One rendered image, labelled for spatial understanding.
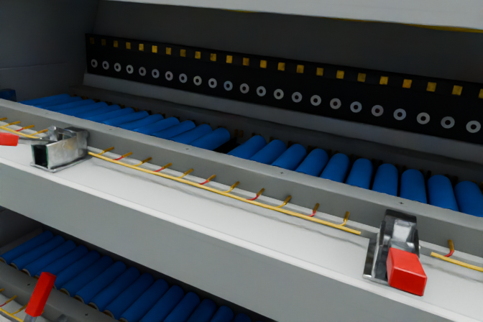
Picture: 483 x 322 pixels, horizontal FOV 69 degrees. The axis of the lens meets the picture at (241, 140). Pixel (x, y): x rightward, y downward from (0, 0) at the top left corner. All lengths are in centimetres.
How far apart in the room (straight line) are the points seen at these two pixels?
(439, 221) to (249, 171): 13
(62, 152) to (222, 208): 14
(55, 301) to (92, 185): 17
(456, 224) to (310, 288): 10
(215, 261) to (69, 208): 13
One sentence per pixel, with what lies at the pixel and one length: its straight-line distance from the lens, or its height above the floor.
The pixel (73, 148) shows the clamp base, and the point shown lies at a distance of 33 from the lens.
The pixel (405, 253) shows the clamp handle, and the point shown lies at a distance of 18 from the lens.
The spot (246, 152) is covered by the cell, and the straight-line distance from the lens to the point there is 31.
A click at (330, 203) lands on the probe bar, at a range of 25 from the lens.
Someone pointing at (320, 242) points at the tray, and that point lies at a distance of 24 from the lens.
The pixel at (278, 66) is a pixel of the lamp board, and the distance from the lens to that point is 38.
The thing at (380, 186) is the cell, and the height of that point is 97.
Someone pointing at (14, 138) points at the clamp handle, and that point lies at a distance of 30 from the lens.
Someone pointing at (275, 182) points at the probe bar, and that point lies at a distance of 26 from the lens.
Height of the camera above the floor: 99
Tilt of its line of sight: 2 degrees down
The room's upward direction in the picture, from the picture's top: 12 degrees clockwise
